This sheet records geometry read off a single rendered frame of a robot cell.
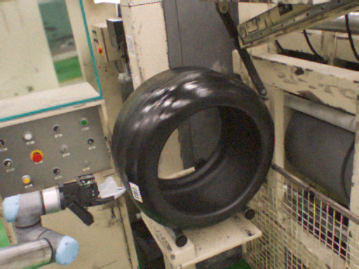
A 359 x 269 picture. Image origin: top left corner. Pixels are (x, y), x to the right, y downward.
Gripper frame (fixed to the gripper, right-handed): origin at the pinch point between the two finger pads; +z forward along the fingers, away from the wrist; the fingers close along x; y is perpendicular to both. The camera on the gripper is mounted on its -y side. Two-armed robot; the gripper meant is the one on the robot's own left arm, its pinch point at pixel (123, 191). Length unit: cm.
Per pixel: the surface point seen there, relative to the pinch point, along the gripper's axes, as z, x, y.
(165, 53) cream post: 27, 27, 40
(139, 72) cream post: 16.3, 27.2, 33.5
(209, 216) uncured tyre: 26.5, -11.9, -9.9
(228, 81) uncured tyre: 34, -8, 36
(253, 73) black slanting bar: 63, 20, 30
